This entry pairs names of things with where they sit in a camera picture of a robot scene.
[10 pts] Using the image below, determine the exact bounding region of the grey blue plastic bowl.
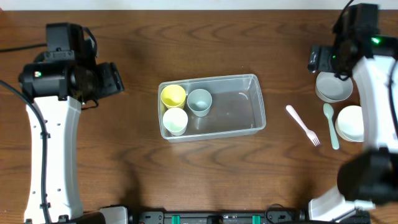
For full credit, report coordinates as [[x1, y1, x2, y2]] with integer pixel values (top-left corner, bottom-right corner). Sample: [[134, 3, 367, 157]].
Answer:
[[315, 72, 353, 103]]

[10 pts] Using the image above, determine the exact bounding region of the mint green plastic spoon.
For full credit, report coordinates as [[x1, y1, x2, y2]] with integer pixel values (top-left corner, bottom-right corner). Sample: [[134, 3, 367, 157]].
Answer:
[[323, 103, 340, 150]]

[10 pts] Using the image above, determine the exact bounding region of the yellow plastic cup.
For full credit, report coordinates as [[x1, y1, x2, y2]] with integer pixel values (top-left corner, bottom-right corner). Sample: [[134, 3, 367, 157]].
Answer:
[[160, 85, 187, 109]]

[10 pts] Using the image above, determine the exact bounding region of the white plastic cup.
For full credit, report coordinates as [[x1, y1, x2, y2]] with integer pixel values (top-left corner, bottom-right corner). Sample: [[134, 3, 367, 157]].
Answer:
[[162, 108, 188, 136]]

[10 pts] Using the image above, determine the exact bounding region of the pink plastic fork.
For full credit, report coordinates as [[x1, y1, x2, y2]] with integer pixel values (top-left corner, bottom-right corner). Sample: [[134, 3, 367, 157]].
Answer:
[[285, 105, 320, 146]]

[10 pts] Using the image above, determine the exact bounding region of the clear plastic container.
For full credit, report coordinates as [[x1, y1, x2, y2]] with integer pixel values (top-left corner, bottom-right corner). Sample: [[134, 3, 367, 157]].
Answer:
[[158, 73, 266, 142]]

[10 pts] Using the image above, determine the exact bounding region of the grey blue plastic cup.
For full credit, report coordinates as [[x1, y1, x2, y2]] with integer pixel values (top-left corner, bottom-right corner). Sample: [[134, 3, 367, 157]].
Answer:
[[187, 89, 213, 117]]

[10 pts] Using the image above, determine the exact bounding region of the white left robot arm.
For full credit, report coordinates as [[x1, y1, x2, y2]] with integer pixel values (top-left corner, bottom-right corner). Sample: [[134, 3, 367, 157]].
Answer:
[[19, 61, 129, 223]]

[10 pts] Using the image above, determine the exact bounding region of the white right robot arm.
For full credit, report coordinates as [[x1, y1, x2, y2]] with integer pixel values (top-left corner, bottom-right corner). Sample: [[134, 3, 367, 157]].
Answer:
[[308, 35, 397, 222]]

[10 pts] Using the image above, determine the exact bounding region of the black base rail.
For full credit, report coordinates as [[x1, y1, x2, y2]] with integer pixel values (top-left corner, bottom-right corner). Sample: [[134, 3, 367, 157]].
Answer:
[[133, 210, 371, 224]]

